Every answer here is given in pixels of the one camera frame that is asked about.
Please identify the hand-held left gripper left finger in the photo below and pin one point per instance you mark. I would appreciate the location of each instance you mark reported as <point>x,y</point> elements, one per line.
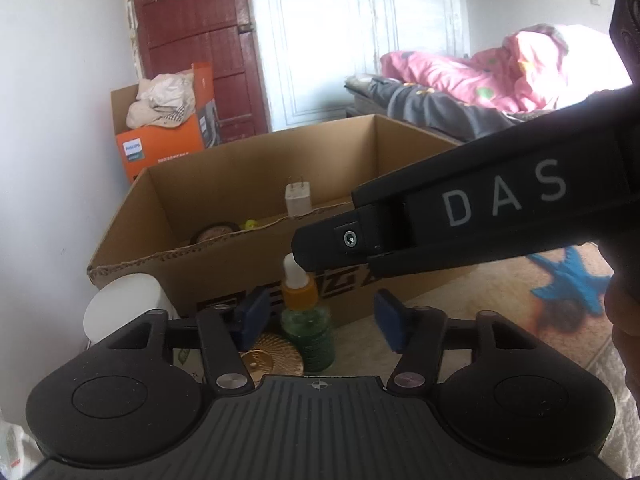
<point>250,310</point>

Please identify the round dark-rimmed container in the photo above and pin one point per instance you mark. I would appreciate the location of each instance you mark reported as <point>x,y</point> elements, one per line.
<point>215,234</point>

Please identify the green glass dropper bottle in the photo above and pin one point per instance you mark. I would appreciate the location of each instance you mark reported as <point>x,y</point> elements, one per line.
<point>306,335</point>

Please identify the white crumpled cloth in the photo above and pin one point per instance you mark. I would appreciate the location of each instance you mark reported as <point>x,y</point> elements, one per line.
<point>155,100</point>

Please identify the brown cardboard box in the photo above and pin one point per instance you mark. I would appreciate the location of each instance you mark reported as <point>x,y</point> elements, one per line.
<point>225,175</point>

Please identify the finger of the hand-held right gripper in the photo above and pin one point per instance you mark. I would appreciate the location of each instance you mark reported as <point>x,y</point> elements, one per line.
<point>325,247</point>

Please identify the grey blanket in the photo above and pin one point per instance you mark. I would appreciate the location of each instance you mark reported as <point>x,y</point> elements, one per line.
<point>430,105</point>

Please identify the person's right hand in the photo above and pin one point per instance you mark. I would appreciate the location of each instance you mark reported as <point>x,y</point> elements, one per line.
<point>625,340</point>

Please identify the red wooden door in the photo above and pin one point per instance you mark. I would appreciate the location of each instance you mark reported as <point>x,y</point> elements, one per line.
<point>200,35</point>

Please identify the white plastic packet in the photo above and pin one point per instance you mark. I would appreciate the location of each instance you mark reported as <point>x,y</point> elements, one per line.
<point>10,445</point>

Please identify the white charger plug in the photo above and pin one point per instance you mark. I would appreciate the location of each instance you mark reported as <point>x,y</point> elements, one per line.
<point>298,202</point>

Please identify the pink floral quilt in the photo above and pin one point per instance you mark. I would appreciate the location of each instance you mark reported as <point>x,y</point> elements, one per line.
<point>475,75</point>

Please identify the orange appliance box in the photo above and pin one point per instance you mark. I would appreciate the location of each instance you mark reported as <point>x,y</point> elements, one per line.
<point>170,145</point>

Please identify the gold ribbed round lid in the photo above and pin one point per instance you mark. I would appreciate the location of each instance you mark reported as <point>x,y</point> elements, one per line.
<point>272,355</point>

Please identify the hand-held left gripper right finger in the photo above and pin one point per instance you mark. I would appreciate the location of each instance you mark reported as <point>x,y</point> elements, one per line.
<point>390,320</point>

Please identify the printed floor mat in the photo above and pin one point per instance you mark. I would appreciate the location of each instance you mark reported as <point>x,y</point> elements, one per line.
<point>500,310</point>

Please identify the white double door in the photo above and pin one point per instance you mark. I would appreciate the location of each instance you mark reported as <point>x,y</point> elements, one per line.
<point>325,35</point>

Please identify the white bottle with green label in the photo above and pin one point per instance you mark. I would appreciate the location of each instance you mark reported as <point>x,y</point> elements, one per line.
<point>125,300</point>

